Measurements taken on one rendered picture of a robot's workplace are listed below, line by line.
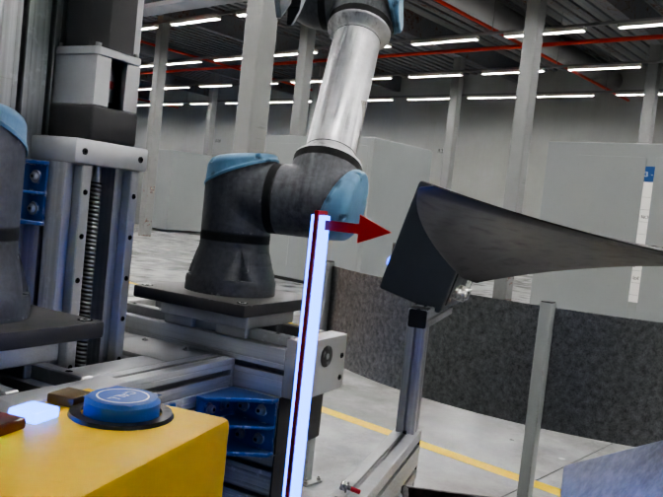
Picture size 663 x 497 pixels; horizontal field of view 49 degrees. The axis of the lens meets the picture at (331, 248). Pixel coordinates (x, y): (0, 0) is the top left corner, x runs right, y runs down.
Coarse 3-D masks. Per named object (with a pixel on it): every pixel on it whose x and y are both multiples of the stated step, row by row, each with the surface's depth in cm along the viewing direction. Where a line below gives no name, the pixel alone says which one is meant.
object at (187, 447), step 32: (64, 416) 38; (160, 416) 39; (192, 416) 40; (0, 448) 33; (32, 448) 33; (64, 448) 34; (96, 448) 34; (128, 448) 34; (160, 448) 35; (192, 448) 37; (224, 448) 41; (0, 480) 29; (32, 480) 30; (64, 480) 30; (96, 480) 30; (128, 480) 32; (160, 480) 34; (192, 480) 37
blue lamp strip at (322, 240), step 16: (320, 224) 61; (320, 240) 61; (320, 256) 62; (320, 272) 62; (320, 288) 63; (320, 304) 63; (304, 368) 62; (304, 384) 62; (304, 400) 62; (304, 416) 63; (304, 432) 63; (304, 448) 64
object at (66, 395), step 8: (48, 392) 40; (56, 392) 40; (64, 392) 40; (72, 392) 40; (80, 392) 41; (88, 392) 41; (48, 400) 40; (56, 400) 40; (64, 400) 40; (72, 400) 39; (80, 400) 40
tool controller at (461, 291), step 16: (416, 192) 117; (416, 208) 117; (416, 224) 117; (400, 240) 118; (416, 240) 117; (400, 256) 118; (416, 256) 117; (432, 256) 117; (384, 272) 120; (400, 272) 118; (416, 272) 117; (432, 272) 117; (448, 272) 116; (384, 288) 119; (400, 288) 118; (416, 288) 118; (432, 288) 117; (448, 288) 116; (464, 288) 123; (416, 304) 118; (432, 304) 117; (448, 304) 119
